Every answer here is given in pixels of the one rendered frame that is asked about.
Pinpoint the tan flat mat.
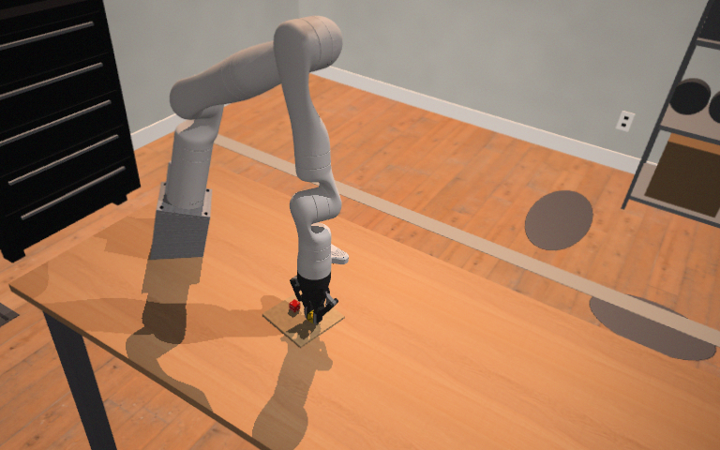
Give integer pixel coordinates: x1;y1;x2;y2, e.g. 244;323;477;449
262;294;345;348

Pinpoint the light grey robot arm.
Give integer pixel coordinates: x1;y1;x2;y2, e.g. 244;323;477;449
165;16;349;280

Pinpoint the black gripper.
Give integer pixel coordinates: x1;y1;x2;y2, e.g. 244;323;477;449
290;271;338;324

